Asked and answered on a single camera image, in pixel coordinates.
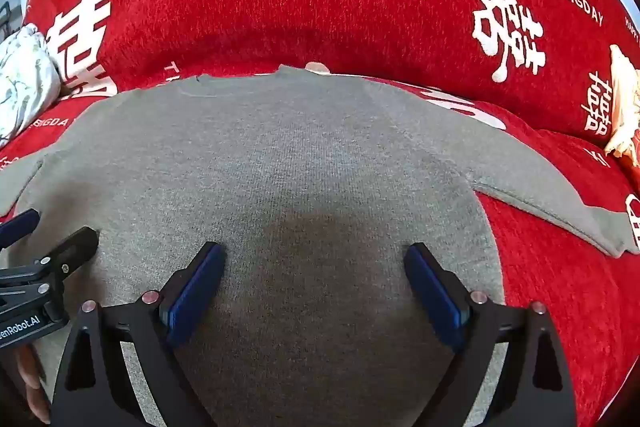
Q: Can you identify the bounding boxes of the white floral cloth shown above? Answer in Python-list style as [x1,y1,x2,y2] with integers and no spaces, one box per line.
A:
[0,23,63,148]

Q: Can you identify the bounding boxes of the person's left hand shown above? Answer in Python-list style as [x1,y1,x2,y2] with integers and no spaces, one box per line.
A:
[14,346,52,424]

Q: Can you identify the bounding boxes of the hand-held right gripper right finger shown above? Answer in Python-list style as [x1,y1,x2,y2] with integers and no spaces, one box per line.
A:
[404,243,581,427]

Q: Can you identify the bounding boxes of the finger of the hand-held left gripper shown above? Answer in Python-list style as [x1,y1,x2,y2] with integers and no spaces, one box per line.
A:
[35,227,100,279]
[0,208,41,250]

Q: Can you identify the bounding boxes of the grey knitted sweater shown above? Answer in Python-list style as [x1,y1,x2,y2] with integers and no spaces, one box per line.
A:
[0,64,640,427]

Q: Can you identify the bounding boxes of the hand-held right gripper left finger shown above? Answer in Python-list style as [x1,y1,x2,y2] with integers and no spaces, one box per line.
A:
[50,242,227,427]

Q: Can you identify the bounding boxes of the cream orange cloth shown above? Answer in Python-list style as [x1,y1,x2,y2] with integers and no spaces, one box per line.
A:
[604,44,640,168]

